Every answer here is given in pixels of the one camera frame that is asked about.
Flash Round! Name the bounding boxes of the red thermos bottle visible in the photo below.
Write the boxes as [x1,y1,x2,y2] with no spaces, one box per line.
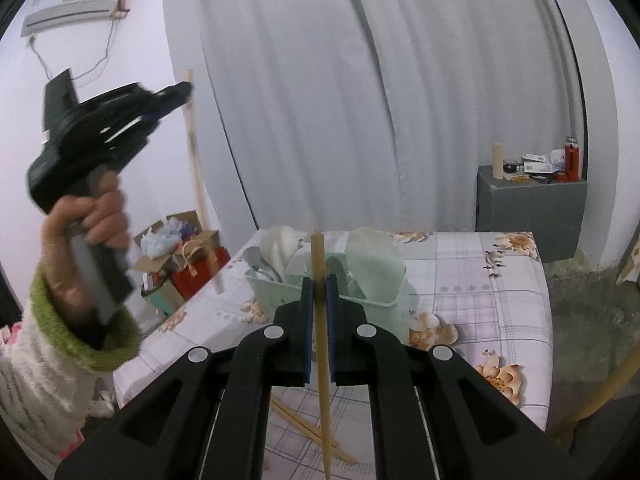
[564,136,582,183]

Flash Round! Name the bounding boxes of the green perforated utensil basket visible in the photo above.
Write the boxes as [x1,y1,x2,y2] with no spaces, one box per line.
[244,252,407,361]

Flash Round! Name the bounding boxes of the green paper bag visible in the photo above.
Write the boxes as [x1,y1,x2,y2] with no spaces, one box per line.
[141,280,187,317]

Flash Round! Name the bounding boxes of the small white boxes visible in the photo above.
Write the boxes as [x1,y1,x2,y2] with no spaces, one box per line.
[521,152,553,175]

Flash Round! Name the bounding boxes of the white curtain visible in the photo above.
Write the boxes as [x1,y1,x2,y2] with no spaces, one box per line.
[160,0,586,241]

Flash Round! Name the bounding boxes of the floral checked tablecloth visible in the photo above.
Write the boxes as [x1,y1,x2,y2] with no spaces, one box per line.
[112,230,555,471]

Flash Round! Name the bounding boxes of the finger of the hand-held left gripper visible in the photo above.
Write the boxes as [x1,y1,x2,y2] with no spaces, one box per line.
[142,82,194,125]

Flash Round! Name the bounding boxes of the pale plastic bags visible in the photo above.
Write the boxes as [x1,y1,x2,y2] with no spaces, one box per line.
[140,212,183,258]

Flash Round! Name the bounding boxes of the white soup ladle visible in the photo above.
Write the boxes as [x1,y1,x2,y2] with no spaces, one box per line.
[263,226,302,283]

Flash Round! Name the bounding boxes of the person's left hand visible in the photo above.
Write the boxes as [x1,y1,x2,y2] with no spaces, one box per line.
[41,187,132,322]

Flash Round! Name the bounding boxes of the grey cabinet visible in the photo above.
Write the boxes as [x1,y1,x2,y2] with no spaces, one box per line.
[475,164,589,264]

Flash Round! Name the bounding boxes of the person's left forearm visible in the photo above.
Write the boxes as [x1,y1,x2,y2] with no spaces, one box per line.
[0,260,143,466]

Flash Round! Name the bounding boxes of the red gift bag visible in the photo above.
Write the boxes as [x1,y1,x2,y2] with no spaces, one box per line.
[170,240,232,301]

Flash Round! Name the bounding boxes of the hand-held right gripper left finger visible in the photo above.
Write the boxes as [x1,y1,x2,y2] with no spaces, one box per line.
[55,277,314,480]

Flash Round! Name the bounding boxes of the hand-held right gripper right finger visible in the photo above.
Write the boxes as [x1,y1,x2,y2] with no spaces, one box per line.
[327,274,586,480]

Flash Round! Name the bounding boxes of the floral cloth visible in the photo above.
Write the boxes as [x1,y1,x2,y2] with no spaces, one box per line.
[617,245,640,286]

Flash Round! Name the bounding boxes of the white air conditioner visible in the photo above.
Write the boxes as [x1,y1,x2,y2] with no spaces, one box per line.
[20,0,122,38]

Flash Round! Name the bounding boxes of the open cardboard box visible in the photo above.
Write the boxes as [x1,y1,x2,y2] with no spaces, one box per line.
[131,210,221,281]

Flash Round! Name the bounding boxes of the wooden pole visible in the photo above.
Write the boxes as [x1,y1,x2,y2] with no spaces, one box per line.
[547,347,640,443]

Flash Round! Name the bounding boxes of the metal serving spoon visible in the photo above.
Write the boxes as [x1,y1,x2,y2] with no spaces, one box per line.
[243,246,283,282]

